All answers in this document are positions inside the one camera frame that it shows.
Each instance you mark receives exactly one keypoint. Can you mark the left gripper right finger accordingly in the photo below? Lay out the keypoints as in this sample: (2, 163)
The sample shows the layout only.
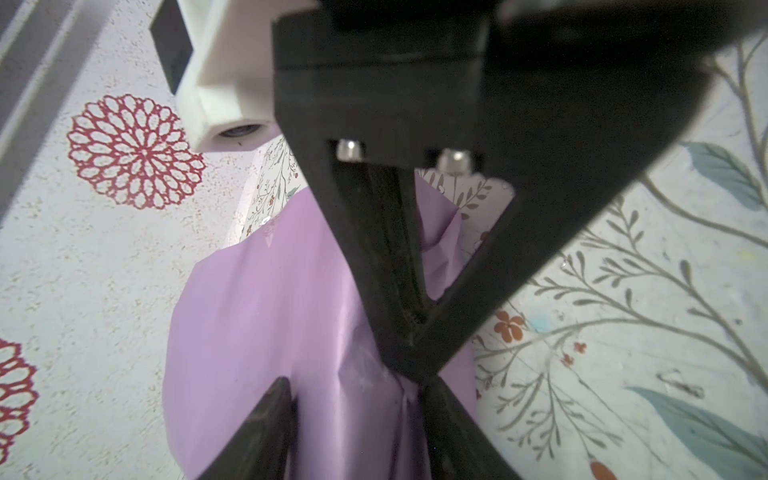
(457, 448)

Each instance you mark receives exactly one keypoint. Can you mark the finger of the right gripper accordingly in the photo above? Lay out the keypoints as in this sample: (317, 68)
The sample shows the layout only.
(565, 101)

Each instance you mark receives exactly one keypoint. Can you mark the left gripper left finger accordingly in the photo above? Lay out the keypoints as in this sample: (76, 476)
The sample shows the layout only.
(260, 447)

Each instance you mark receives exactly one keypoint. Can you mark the pink wrapping paper sheet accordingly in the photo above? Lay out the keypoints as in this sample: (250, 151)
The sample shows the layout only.
(283, 303)

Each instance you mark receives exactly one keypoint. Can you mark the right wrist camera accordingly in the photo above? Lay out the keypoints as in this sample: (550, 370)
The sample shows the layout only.
(217, 60)

